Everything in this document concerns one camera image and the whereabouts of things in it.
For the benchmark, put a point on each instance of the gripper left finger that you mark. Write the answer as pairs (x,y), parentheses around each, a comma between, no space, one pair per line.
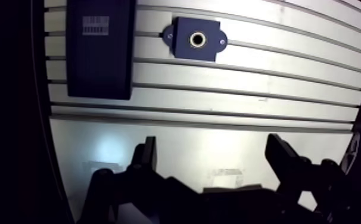
(144,175)

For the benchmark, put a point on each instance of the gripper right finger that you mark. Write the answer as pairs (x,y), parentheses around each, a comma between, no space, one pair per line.
(296,170)

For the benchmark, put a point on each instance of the dark blue-grey housing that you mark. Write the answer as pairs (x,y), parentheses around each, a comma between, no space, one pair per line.
(196,39)

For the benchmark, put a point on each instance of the steel bearing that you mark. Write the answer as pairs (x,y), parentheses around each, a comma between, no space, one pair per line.
(198,39)

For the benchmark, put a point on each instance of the dark blue-grey tray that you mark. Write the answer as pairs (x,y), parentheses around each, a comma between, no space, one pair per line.
(99,50)

